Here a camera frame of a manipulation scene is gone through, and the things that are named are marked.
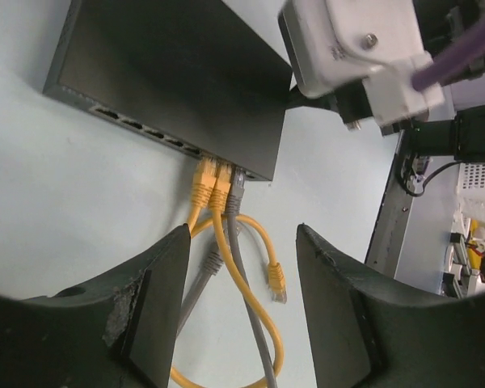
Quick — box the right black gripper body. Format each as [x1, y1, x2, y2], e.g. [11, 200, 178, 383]
[287, 80, 372, 124]

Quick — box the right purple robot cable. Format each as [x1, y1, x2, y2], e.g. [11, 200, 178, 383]
[410, 7, 485, 92]

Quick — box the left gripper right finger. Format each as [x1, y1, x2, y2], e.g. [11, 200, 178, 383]
[296, 225, 485, 387]

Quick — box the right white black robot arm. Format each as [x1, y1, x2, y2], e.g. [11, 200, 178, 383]
[278, 1, 485, 162]

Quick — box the black network switch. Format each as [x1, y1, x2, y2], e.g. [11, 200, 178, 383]
[44, 1, 292, 180]

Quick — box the short grey ethernet cable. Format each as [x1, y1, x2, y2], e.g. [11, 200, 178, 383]
[175, 165, 280, 388]

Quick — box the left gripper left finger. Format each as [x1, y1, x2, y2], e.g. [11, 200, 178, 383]
[0, 226, 191, 387]

